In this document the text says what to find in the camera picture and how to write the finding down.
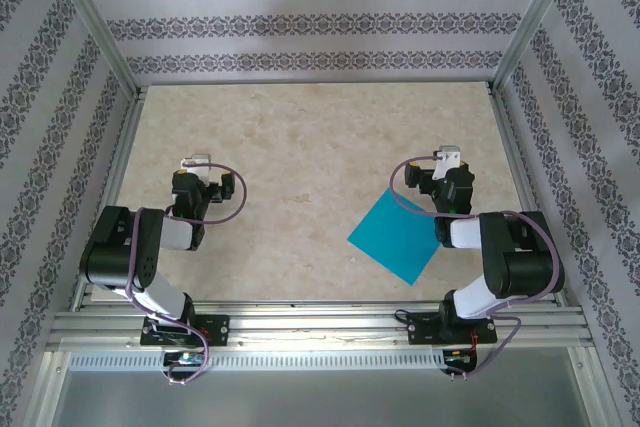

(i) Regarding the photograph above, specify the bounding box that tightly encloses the grey metal panel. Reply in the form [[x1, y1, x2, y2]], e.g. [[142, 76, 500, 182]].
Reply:
[[49, 370, 590, 427]]

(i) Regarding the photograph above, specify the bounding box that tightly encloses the aluminium mounting rail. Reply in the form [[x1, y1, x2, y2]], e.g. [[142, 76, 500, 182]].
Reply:
[[48, 299, 596, 351]]

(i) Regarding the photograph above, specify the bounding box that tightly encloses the aluminium frame bar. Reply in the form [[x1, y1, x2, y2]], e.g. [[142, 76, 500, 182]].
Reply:
[[567, 346, 616, 427], [24, 350, 71, 427]]

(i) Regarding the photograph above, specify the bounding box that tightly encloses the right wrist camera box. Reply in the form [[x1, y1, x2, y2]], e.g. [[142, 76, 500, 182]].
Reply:
[[432, 144, 462, 181]]

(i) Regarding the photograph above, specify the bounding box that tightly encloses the blue paper sheet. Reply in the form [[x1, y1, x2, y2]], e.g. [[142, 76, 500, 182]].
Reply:
[[346, 186, 445, 287]]

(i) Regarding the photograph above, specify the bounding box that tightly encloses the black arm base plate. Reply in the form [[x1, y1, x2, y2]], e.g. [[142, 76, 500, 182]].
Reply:
[[139, 314, 231, 348], [406, 311, 498, 347]]

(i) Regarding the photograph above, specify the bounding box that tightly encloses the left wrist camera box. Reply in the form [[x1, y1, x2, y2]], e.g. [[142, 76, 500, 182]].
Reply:
[[180, 152, 213, 182]]

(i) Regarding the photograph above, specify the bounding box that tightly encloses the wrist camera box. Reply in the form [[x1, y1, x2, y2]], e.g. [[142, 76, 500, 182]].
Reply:
[[180, 152, 213, 182], [432, 144, 462, 181]]

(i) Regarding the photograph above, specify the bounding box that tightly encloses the aluminium side rail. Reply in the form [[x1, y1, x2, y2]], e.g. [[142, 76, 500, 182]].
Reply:
[[69, 85, 150, 312], [485, 84, 572, 309]]

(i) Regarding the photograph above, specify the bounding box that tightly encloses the slotted grey cable duct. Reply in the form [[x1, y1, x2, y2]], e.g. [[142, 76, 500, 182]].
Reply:
[[67, 349, 447, 373]]

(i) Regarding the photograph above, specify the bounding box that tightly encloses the aluminium frame post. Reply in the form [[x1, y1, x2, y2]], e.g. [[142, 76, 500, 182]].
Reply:
[[487, 0, 587, 97], [42, 0, 147, 101]]

